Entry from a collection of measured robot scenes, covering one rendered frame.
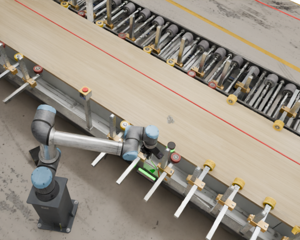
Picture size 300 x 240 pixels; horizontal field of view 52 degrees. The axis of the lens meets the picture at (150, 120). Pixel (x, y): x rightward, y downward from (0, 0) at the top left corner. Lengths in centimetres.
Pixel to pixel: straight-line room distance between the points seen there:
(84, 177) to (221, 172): 150
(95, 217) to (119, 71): 143
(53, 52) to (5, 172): 133
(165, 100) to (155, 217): 117
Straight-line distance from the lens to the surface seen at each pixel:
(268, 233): 275
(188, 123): 265
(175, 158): 245
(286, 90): 335
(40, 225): 321
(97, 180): 332
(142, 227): 316
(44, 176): 244
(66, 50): 318
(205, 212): 256
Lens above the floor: 303
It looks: 54 degrees down
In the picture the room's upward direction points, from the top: 9 degrees clockwise
